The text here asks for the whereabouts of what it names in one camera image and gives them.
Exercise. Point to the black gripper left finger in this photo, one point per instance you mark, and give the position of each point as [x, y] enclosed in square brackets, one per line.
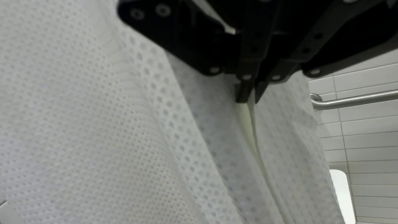
[187, 32]

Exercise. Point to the chrome grab bar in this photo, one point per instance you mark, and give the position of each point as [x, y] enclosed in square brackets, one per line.
[319, 103]

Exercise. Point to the white dotted shower curtain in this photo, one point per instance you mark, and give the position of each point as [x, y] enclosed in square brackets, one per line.
[100, 126]

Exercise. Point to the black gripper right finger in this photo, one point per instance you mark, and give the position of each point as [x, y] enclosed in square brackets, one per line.
[318, 37]

